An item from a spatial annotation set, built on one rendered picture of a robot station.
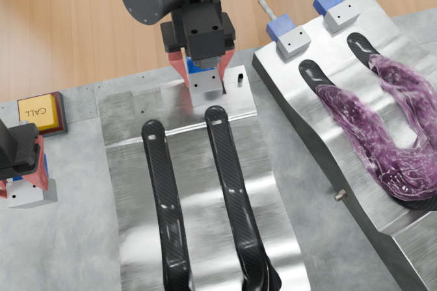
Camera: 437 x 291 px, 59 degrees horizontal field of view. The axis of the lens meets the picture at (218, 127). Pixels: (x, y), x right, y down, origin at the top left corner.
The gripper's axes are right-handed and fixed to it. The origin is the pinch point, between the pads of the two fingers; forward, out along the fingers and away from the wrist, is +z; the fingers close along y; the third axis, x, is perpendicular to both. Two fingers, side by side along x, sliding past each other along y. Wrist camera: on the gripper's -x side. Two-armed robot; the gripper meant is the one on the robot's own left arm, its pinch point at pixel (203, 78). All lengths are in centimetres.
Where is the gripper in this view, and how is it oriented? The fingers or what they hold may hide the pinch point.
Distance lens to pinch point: 63.0
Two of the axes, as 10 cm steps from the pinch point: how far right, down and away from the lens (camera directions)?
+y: 9.8, -2.0, 0.9
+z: 0.9, 7.2, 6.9
